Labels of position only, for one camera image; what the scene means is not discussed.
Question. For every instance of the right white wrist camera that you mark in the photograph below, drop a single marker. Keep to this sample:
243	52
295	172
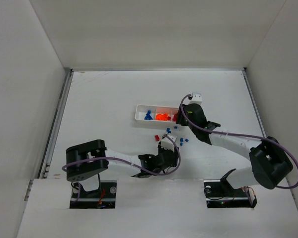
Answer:
195	98

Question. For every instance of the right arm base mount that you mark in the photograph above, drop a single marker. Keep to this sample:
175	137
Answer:
220	194

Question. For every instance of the large blue curved lego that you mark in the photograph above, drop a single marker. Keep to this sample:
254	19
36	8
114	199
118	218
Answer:
148	115

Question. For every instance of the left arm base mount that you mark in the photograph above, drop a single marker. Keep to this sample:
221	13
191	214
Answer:
105	198

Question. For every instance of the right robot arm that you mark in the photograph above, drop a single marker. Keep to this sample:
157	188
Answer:
270	162

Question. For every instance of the red curved lego piece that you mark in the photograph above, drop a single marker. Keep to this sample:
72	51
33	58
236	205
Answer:
157	138

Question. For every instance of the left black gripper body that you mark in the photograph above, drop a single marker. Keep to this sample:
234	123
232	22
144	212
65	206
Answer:
166	152

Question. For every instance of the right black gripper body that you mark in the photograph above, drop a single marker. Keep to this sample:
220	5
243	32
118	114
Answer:
181	118

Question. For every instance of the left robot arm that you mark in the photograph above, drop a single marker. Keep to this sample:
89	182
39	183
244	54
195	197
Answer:
89	159

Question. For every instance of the white three-compartment tray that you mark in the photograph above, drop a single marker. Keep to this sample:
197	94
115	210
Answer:
141	111

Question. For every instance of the orange spiral lego piece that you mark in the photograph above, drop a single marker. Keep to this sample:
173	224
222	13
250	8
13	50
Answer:
159	117

